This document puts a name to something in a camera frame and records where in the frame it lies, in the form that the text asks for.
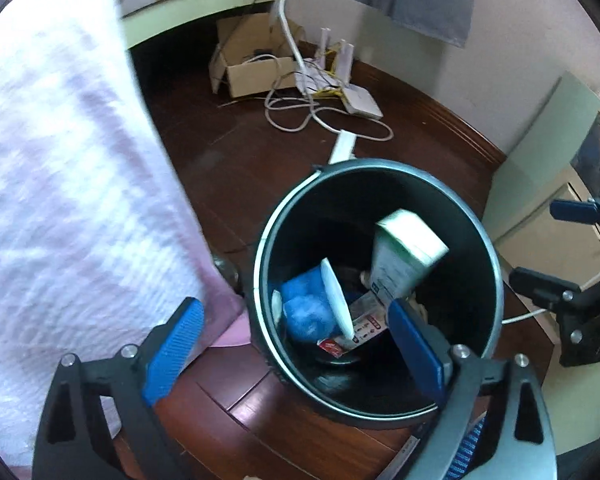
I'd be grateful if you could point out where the green white carton box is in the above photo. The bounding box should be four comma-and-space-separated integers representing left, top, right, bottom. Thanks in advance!
370, 209, 449, 307

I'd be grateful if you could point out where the blue paper bowl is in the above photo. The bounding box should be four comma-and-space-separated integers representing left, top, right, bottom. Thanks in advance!
280, 258, 354, 344

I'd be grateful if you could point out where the black trash bin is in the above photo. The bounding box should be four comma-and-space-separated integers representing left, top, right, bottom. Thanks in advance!
250, 159, 504, 429

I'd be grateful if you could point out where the beige bedside cabinet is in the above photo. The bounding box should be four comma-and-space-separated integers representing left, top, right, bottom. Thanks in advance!
482, 73, 600, 454

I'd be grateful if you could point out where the red white packet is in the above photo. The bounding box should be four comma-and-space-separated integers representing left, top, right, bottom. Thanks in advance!
317, 292, 388, 359

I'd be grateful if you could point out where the white power strip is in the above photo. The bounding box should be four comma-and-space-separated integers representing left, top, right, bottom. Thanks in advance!
328, 130, 358, 165

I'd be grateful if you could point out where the white wifi router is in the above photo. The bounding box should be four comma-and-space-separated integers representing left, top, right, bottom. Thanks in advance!
296, 27, 384, 120

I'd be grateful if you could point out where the cardboard box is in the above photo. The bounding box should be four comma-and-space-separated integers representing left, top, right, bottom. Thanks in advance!
209, 13, 298, 99

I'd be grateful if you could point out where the white hanging cable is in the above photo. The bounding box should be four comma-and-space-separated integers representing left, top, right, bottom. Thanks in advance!
277, 0, 314, 97

